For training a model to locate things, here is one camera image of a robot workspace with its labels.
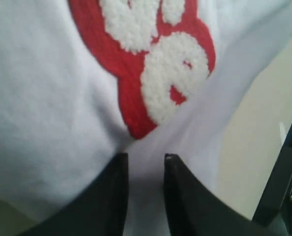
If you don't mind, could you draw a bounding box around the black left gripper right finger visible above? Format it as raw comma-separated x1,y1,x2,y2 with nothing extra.
163,154,259,236

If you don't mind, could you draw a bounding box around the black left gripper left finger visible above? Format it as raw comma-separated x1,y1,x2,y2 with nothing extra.
22,153,129,236

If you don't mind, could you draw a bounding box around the white t-shirt red lettering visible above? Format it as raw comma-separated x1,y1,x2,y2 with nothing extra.
0,0,292,236

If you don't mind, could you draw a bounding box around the black frame at edge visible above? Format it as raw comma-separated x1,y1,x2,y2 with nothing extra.
252,124,292,230

